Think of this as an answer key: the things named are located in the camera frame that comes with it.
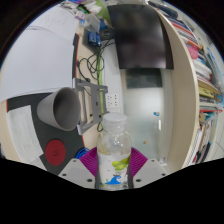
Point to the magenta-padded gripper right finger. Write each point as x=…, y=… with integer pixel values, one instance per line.
x=146, y=168

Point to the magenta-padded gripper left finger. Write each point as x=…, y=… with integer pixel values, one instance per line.
x=80, y=170

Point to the clear plastic drink bottle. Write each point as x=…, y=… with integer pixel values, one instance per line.
x=113, y=150

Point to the black red-edged desk mat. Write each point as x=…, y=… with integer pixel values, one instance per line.
x=71, y=141

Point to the flat round red coaster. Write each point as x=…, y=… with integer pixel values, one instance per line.
x=55, y=152

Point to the small grey paper towel piece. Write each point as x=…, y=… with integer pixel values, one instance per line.
x=38, y=164

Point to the grey cup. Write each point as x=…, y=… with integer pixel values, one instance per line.
x=55, y=108

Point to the white paper towel sheet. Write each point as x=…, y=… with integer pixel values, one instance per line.
x=23, y=133

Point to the grey metal laptop stand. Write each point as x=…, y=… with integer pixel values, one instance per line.
x=91, y=100

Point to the shelf unit with books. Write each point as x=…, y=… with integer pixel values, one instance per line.
x=205, y=83

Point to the white paper sheets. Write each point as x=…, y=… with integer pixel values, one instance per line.
x=36, y=56

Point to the black computer monitor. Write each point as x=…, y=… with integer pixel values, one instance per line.
x=141, y=36

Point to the small blue box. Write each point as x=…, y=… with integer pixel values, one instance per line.
x=93, y=38

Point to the clear plastic box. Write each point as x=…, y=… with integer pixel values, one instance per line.
x=92, y=22

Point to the white wall sockets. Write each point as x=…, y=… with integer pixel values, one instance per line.
x=112, y=100

